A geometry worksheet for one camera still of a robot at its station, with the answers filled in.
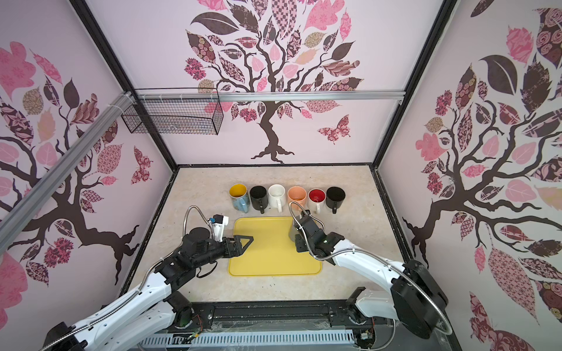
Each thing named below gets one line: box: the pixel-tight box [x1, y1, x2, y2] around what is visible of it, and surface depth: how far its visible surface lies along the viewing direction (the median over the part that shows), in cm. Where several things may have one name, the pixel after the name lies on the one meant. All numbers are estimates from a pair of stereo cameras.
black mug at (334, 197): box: [325, 186, 347, 215], surface depth 98 cm
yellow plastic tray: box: [228, 216, 322, 277], surface depth 87 cm
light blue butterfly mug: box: [229, 182, 251, 214], surface depth 97 cm
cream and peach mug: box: [287, 185, 308, 211], surface depth 100 cm
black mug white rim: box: [249, 185, 269, 215], surface depth 100 cm
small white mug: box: [307, 187, 327, 215], surface depth 100 cm
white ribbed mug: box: [267, 183, 287, 213], surface depth 100 cm
